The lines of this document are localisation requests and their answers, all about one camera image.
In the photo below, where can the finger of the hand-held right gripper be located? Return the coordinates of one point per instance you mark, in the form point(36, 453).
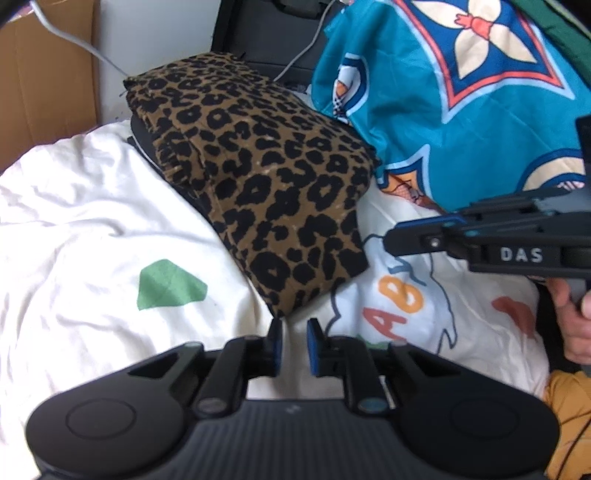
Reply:
point(415, 240)
point(508, 210)

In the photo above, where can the brown cardboard sheet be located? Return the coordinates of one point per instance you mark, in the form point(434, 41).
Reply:
point(51, 78)

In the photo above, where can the teal printed blanket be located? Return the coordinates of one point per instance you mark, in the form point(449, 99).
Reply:
point(415, 115)

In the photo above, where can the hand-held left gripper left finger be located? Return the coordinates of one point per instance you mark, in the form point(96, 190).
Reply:
point(277, 344)

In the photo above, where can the white printed bed sheet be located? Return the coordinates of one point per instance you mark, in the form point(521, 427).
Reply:
point(83, 230)

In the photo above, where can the leopard print pants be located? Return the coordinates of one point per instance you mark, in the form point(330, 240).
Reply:
point(277, 175)

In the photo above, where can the black case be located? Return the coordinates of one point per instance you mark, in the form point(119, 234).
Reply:
point(258, 37)

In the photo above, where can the person's right forearm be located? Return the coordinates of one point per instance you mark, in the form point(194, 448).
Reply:
point(570, 415)

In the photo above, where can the green cloth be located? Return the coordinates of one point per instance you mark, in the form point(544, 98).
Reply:
point(563, 23)

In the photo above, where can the person's right hand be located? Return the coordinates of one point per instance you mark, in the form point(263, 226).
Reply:
point(572, 337)

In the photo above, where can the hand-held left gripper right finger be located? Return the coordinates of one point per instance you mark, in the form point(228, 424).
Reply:
point(314, 348)

